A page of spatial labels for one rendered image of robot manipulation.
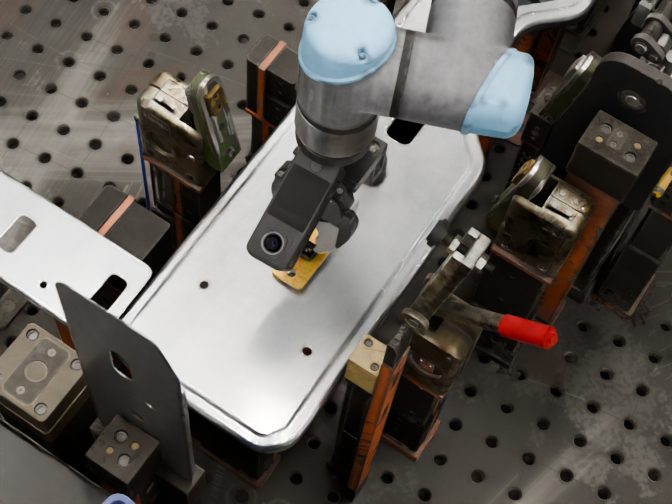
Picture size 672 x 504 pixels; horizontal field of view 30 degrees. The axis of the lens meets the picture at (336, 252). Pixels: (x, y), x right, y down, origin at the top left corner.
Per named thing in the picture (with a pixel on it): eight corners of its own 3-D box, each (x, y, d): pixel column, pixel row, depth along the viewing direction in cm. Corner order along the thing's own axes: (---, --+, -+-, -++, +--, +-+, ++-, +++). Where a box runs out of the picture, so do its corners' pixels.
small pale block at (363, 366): (339, 442, 156) (366, 331, 123) (363, 458, 155) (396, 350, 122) (324, 465, 154) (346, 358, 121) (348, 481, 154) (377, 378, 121)
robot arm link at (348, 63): (398, 71, 99) (292, 50, 99) (382, 146, 108) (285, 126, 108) (413, -6, 102) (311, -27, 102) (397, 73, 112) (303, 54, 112)
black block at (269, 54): (256, 142, 174) (258, 14, 148) (320, 182, 172) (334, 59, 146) (222, 183, 171) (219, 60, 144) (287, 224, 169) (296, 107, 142)
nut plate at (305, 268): (314, 216, 135) (315, 210, 134) (343, 234, 134) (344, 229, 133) (269, 272, 131) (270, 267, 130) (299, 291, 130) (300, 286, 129)
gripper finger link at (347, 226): (357, 245, 127) (361, 199, 119) (349, 256, 126) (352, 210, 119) (318, 223, 128) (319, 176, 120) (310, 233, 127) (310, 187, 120)
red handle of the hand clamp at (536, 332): (427, 278, 126) (561, 314, 115) (435, 292, 127) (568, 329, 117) (405, 310, 124) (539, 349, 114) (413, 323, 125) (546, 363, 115)
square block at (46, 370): (74, 430, 154) (30, 316, 122) (126, 466, 152) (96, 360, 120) (32, 483, 151) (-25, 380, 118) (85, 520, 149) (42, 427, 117)
